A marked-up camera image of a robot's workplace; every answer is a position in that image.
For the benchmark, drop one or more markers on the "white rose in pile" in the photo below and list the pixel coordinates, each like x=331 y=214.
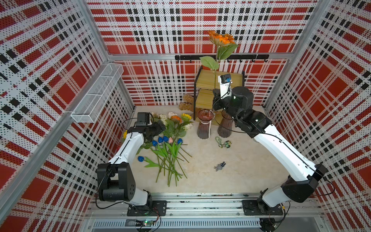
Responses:
x=163 y=118

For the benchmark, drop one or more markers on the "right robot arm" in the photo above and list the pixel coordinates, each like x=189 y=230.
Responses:
x=304 y=175

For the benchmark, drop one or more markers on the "orange flower in pile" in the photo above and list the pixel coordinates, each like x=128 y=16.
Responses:
x=176 y=119

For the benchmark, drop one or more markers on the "brown teddy bear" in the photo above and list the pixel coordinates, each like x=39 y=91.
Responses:
x=187 y=103

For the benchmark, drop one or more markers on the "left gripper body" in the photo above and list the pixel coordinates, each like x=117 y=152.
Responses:
x=154 y=129

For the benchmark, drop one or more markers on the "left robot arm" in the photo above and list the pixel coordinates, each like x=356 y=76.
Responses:
x=116 y=181

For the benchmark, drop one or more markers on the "white wire wall basket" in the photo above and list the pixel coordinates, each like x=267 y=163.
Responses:
x=92 y=104

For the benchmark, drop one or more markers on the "black hook rail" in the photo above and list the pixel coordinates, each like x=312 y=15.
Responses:
x=252 y=57

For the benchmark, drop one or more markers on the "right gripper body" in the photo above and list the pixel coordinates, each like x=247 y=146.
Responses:
x=225 y=104

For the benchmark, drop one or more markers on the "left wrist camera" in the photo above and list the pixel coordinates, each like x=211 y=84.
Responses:
x=143 y=119

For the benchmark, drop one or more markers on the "yellow flower back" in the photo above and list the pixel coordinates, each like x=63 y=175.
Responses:
x=186 y=117

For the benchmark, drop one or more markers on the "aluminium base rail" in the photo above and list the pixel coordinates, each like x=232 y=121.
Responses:
x=215 y=212

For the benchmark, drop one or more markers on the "brown ribbed glass vase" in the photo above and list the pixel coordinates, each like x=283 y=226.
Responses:
x=225 y=126

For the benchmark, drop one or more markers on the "orange gerbera flower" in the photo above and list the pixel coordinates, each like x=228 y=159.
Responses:
x=225 y=46

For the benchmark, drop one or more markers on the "pink ribbed glass vase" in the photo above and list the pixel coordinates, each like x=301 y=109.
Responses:
x=204 y=128

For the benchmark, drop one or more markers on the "green keychain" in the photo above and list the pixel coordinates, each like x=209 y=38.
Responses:
x=226 y=144

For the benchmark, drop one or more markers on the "bamboo two-tier shelf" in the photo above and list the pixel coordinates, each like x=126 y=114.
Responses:
x=203 y=95

